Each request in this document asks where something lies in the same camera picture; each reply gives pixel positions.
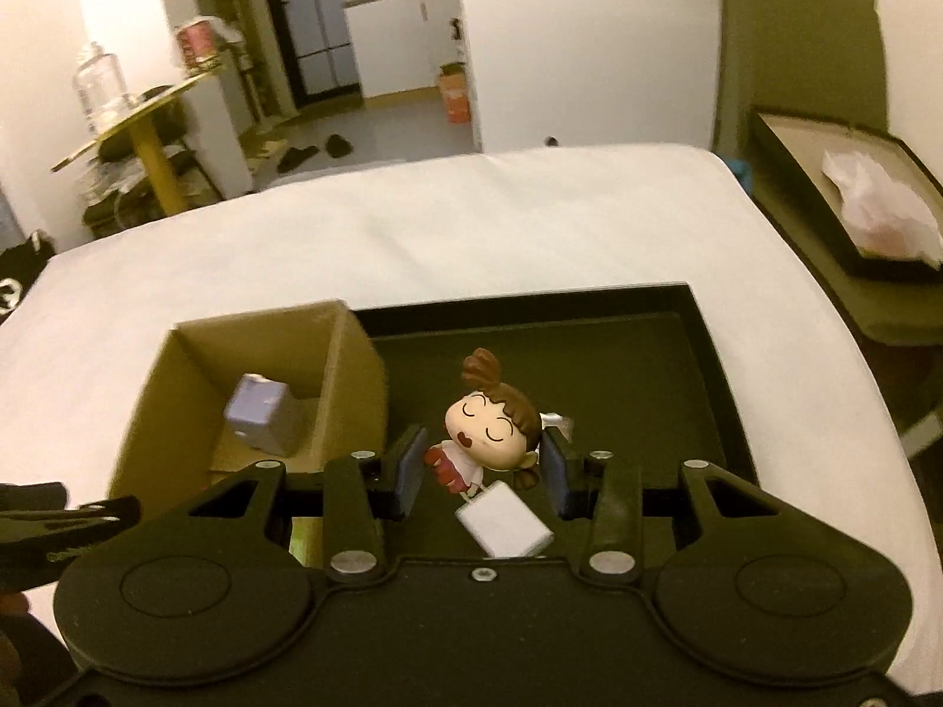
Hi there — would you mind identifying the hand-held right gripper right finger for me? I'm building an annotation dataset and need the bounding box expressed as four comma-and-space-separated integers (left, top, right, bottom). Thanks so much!
540, 429, 857, 579

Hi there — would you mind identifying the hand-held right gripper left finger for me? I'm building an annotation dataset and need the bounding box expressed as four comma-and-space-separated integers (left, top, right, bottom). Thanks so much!
140, 422, 430, 580

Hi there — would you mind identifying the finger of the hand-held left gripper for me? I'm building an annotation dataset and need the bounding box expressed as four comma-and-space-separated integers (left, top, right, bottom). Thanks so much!
0, 481, 72, 514
0, 496, 143, 537

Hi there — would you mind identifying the brown-haired doll figurine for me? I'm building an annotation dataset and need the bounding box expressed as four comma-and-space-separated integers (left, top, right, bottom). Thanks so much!
423, 348, 547, 495

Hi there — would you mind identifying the black shallow tray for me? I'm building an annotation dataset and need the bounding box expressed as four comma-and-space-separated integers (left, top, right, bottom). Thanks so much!
352, 280, 760, 558

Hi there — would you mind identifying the white charger plug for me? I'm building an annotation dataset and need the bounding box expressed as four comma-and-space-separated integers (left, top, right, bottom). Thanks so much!
454, 480, 556, 558

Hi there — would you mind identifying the black bag with white print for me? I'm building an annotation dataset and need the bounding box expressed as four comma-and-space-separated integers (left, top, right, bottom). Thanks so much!
0, 231, 57, 326

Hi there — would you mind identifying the blue cloth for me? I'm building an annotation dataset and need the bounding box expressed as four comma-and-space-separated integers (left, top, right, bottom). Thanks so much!
717, 154, 753, 197

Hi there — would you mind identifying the orange cardboard box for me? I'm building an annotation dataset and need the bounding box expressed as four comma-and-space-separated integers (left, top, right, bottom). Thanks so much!
437, 62, 473, 125

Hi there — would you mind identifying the shallow black-edged cardboard box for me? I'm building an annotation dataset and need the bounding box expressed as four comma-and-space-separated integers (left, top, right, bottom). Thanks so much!
749, 108, 943, 283

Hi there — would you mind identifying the round yellow-legged table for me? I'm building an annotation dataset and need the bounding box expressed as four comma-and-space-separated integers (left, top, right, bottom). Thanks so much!
49, 62, 226, 217

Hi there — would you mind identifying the clear glass jar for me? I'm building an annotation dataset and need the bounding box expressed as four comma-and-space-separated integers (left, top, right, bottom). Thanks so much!
71, 41, 134, 136

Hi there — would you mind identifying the white plastic bag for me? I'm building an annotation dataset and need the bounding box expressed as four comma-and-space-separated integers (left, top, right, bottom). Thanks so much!
820, 148, 943, 267

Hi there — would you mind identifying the white kitchen cabinet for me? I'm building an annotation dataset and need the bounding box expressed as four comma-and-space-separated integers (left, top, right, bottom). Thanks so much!
342, 0, 467, 101

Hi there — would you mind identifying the dark framed glass door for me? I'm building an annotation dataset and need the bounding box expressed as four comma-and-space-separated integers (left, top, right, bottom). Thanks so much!
257, 0, 362, 113

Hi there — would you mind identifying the olive green chair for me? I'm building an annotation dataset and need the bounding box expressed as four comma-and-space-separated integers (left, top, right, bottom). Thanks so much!
717, 0, 943, 349

